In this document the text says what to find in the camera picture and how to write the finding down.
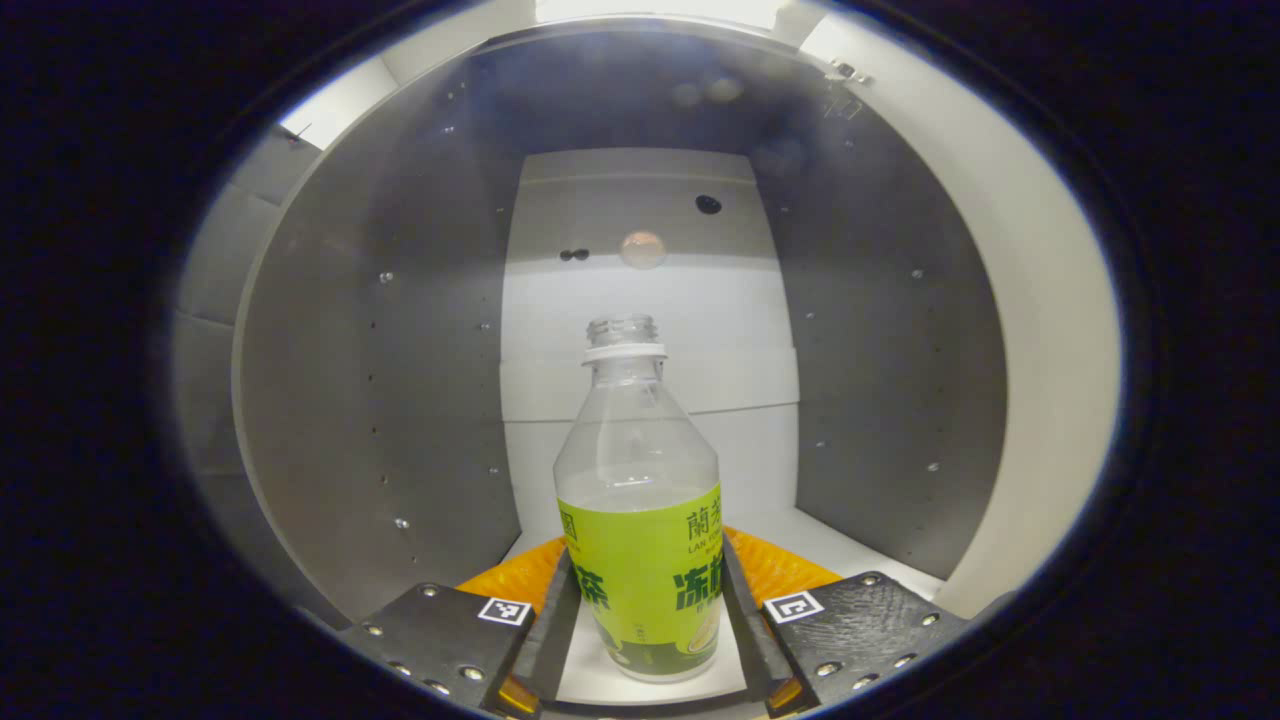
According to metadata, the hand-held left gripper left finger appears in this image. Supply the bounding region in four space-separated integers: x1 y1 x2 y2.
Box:
335 540 583 716

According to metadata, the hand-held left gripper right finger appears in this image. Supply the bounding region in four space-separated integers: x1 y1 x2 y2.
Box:
720 525 971 716

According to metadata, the metal cabinet hinge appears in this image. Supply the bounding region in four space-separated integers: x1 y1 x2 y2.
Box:
825 60 873 121

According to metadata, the clear bottle with green label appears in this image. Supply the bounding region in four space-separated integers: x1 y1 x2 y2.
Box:
553 314 724 685

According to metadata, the large ceiling light panel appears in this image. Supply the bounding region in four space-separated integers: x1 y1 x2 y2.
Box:
535 0 791 29

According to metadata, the grey cabinet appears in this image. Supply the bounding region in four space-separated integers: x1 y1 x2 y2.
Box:
232 20 1011 701

